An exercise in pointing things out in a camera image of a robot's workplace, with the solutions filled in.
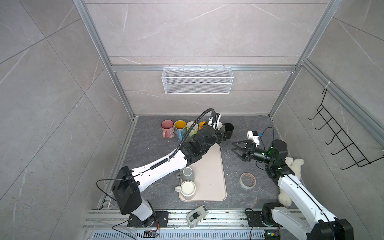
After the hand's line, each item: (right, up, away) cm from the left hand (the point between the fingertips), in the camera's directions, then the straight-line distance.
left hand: (219, 121), depth 72 cm
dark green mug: (+5, -1, +30) cm, 30 cm away
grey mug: (-16, -28, +7) cm, 33 cm away
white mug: (-16, -35, +5) cm, 39 cm away
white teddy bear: (+44, -24, +10) cm, 51 cm away
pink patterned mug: (-30, -4, +26) cm, 40 cm away
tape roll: (+17, -37, +12) cm, 42 cm away
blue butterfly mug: (-22, -4, +27) cm, 35 cm away
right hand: (+6, -13, -1) cm, 14 cm away
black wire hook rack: (+55, -16, -12) cm, 58 cm away
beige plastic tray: (-4, -33, +14) cm, 36 cm away
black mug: (+11, -5, +30) cm, 32 cm away
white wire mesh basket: (-10, +29, +29) cm, 43 cm away
